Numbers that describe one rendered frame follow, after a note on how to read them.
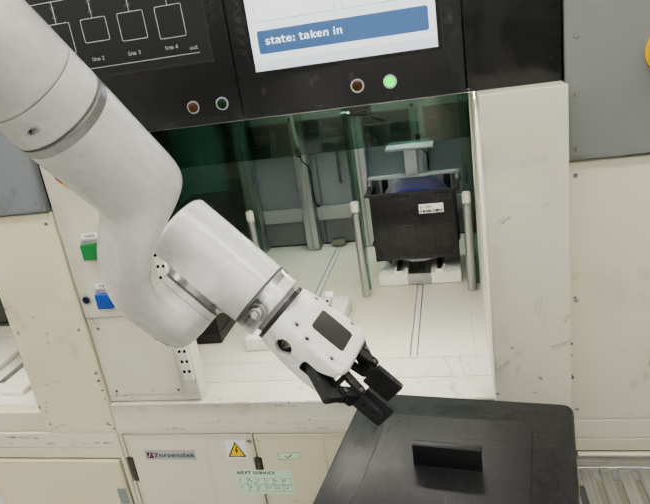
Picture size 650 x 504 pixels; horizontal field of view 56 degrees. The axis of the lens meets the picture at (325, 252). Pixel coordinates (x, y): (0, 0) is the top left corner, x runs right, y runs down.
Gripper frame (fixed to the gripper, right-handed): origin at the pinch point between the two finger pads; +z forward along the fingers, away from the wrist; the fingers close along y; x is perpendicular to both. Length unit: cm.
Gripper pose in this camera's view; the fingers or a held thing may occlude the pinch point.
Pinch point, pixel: (378, 395)
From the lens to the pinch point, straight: 74.8
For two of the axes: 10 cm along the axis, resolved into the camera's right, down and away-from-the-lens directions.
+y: 3.1, -3.6, 8.8
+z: 7.7, 6.4, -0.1
